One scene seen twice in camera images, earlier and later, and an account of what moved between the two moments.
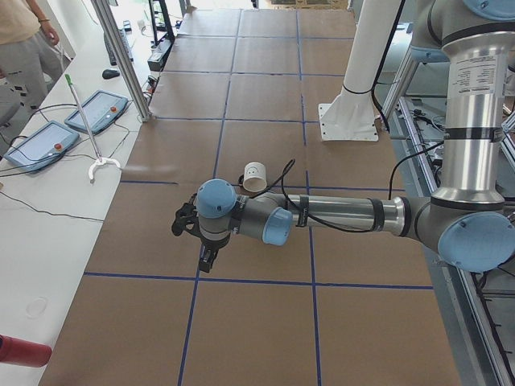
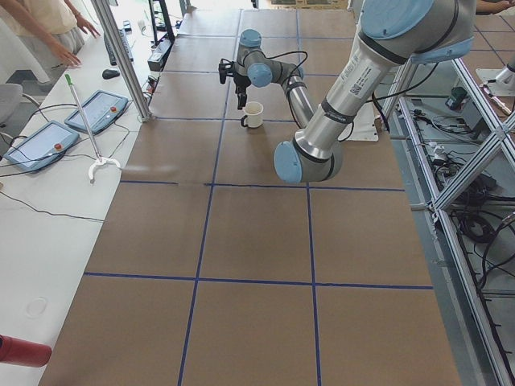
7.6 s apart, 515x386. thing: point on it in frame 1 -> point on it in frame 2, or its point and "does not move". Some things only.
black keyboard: [113, 58] does not move
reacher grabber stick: [99, 161] does not move
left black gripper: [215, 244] -> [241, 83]
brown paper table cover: [334, 305] does not move
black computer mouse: [109, 73] does not move
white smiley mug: [255, 177] -> [253, 117]
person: [27, 66] -> [55, 22]
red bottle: [23, 352] does not move
